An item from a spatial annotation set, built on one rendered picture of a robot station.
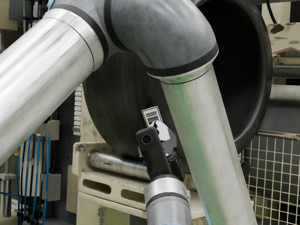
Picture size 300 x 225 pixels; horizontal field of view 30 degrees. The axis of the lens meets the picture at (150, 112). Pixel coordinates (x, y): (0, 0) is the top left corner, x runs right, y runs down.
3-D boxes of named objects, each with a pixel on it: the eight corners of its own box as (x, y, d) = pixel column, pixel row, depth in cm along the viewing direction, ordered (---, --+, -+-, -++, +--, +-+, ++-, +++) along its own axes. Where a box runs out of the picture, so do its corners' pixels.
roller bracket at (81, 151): (71, 176, 163) (72, 142, 163) (166, 166, 191) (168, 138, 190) (78, 177, 161) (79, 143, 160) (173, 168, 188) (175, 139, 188)
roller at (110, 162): (86, 167, 164) (87, 152, 163) (98, 166, 167) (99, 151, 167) (172, 187, 139) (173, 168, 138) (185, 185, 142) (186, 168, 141)
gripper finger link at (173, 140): (157, 136, 131) (160, 162, 125) (155, 131, 130) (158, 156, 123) (176, 131, 131) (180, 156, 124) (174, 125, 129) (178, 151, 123)
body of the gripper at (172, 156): (151, 170, 132) (155, 209, 123) (139, 145, 127) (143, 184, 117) (182, 161, 131) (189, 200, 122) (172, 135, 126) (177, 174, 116)
